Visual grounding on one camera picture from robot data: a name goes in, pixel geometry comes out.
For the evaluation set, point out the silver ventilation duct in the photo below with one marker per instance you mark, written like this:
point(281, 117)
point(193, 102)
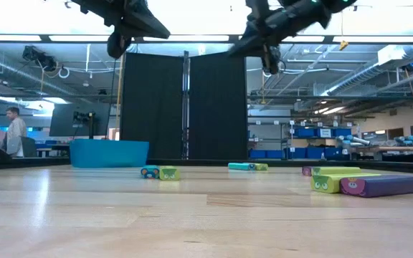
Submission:
point(41, 81)
point(362, 73)

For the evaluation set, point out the teal toy block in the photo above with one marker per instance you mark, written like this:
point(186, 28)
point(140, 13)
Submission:
point(240, 166)
point(150, 172)

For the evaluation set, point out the green toy block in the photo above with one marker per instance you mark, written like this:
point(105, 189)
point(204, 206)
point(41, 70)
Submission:
point(335, 171)
point(260, 167)
point(330, 183)
point(169, 173)

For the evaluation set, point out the black folding partition screen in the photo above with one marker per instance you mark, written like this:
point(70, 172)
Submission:
point(152, 107)

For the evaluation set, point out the grey metal shelf rack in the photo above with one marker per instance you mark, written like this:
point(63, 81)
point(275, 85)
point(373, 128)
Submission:
point(271, 124)

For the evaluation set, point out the blue storage bin white label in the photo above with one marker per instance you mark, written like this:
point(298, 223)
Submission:
point(325, 133)

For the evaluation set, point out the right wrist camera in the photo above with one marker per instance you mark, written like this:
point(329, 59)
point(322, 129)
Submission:
point(258, 7)

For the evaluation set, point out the grey office chair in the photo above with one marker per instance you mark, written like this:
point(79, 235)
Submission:
point(31, 149)

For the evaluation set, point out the large dark display screen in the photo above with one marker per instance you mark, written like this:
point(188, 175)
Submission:
point(63, 123)

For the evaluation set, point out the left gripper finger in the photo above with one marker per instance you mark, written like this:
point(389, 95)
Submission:
point(145, 27)

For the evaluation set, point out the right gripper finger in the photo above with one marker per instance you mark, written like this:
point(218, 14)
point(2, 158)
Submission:
point(253, 43)

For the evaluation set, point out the blue plastic bin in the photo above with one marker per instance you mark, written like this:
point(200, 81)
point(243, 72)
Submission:
point(109, 152)

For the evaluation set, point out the blue ceiling device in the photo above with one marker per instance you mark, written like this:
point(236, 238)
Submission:
point(412, 66)

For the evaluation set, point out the wooden workbench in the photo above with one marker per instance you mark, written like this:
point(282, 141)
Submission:
point(400, 148)

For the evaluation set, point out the person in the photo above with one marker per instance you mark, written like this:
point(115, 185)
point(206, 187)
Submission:
point(15, 134)

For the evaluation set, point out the yellow hanging hook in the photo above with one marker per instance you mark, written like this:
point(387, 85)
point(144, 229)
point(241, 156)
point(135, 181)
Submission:
point(343, 45)

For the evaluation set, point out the black aluminium table frame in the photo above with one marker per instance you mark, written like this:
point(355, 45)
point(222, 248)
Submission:
point(31, 163)

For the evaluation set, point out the black ceiling-hung device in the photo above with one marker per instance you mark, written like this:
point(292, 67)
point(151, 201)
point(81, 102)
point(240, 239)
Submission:
point(39, 57)
point(271, 63)

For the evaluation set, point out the white ceiling unit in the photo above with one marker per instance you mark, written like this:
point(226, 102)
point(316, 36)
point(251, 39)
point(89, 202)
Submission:
point(396, 53)

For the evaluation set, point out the purple toy block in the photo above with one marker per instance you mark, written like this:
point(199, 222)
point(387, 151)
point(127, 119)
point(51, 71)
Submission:
point(385, 185)
point(307, 171)

